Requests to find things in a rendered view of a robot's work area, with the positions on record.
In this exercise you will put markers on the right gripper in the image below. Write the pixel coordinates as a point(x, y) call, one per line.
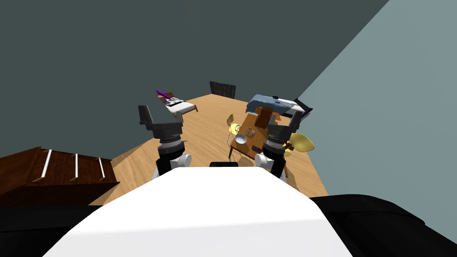
point(280, 132)

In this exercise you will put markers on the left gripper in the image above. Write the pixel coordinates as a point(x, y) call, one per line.
point(166, 130)

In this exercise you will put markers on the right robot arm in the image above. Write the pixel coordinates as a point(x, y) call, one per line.
point(274, 157)

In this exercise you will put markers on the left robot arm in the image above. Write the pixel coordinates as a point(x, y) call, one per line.
point(170, 157)

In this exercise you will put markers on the white bed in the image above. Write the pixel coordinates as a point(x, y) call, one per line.
point(180, 106)

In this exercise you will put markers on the black furniture piece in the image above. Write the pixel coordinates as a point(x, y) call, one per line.
point(304, 106)

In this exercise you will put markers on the blue grey sofa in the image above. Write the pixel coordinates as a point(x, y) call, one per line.
point(266, 101)

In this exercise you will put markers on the yellow chair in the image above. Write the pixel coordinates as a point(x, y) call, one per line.
point(234, 128)
point(302, 142)

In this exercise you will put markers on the brown wooden table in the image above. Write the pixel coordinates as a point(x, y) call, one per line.
point(247, 123)

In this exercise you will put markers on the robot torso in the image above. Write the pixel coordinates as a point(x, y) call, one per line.
point(210, 214)

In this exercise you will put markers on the dark wooden dresser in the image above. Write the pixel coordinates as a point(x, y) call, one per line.
point(53, 185)

